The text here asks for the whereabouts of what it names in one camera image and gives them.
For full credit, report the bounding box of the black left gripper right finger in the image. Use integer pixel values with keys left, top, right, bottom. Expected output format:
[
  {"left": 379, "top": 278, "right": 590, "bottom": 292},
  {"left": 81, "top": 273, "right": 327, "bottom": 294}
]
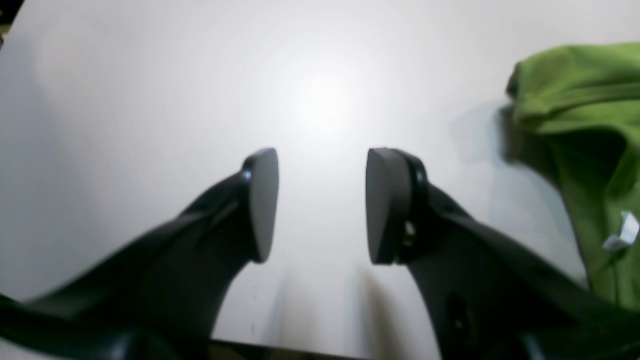
[{"left": 366, "top": 148, "right": 640, "bottom": 360}]

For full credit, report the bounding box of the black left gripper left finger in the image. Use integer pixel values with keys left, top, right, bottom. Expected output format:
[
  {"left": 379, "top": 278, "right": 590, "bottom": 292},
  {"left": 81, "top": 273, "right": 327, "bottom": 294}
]
[{"left": 1, "top": 148, "right": 279, "bottom": 360}]

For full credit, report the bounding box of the green T-shirt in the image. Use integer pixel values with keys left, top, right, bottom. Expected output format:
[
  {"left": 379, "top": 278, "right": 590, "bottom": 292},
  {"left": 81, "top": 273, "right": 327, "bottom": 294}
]
[{"left": 506, "top": 42, "right": 640, "bottom": 311}]

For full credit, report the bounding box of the white garment care label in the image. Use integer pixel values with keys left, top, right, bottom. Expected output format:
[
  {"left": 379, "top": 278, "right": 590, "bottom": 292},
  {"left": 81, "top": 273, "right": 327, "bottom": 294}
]
[{"left": 602, "top": 210, "right": 640, "bottom": 252}]

